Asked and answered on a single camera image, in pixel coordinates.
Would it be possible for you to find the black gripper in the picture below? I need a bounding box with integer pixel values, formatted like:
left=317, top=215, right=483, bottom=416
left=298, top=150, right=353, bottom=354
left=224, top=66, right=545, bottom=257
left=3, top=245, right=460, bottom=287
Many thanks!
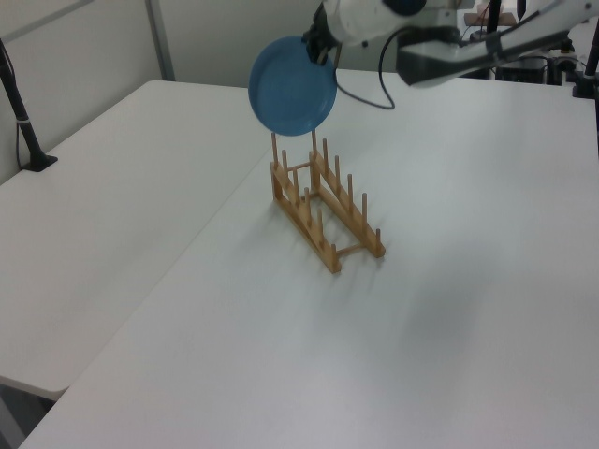
left=301, top=3, right=343, bottom=72

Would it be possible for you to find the blue plate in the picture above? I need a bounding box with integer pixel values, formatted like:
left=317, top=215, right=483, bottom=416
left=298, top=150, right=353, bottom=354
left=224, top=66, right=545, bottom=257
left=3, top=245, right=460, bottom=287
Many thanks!
left=247, top=36, right=339, bottom=138

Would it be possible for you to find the wooden plate rack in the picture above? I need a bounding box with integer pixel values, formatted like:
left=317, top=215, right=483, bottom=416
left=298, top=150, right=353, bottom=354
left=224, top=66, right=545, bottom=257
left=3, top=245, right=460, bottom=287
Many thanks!
left=270, top=132, right=387, bottom=275

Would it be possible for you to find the brown wooden shelf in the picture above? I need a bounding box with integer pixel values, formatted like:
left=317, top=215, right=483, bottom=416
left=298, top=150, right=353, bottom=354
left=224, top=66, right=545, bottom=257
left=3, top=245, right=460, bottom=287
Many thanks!
left=465, top=7, right=519, bottom=27

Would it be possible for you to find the black electronic equipment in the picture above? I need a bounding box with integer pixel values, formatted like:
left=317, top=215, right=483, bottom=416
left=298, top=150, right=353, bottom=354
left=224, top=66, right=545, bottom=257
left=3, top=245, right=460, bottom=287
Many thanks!
left=490, top=54, right=577, bottom=86

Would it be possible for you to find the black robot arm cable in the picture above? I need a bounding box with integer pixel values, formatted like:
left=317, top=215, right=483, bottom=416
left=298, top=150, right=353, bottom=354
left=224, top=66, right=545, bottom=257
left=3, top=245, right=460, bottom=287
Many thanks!
left=335, top=25, right=469, bottom=111

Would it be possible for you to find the black camera stand with tape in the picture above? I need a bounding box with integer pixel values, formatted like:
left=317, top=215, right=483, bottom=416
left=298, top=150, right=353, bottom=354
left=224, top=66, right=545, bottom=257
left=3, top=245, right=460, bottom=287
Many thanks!
left=0, top=36, right=60, bottom=172

